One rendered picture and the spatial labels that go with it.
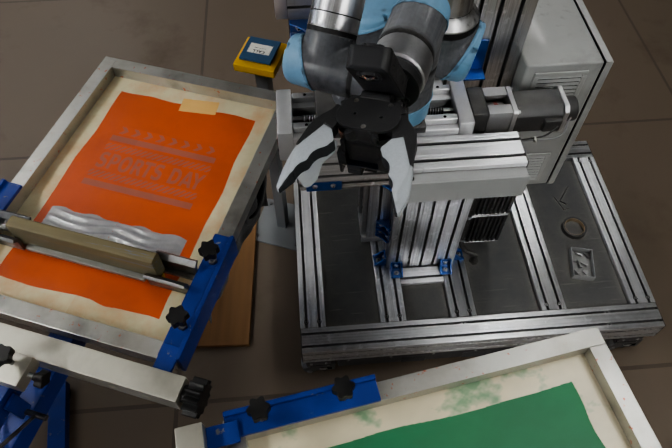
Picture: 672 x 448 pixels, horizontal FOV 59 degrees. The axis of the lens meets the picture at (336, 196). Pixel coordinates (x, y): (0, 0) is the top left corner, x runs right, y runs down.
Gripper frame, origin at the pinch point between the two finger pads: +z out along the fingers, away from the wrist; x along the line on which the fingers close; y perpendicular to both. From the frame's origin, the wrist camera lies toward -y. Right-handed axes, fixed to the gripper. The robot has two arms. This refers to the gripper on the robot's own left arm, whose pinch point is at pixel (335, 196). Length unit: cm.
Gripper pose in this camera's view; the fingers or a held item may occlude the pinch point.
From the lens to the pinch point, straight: 59.3
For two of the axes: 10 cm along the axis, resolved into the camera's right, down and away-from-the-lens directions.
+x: -9.3, -1.9, 3.0
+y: 1.3, 6.1, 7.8
